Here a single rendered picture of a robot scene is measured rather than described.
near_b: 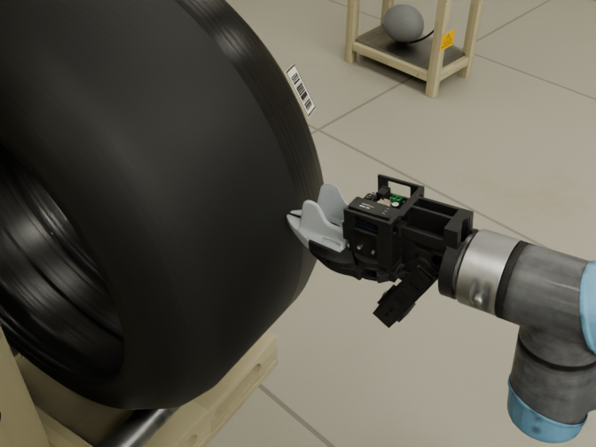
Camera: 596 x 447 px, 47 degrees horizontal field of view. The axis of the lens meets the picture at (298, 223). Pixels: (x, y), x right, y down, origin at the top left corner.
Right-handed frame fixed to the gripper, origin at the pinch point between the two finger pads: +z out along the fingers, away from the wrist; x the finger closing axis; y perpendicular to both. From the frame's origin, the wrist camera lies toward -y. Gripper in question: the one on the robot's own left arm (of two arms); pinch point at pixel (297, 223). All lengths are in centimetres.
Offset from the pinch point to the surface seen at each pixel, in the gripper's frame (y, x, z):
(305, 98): 9.4, -10.7, 5.2
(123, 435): -30.2, 19.2, 19.2
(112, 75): 20.7, 10.8, 11.2
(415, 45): -102, -264, 118
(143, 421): -30.4, 16.0, 18.7
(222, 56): 17.9, -1.5, 8.7
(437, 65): -99, -241, 94
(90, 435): -41, 18, 32
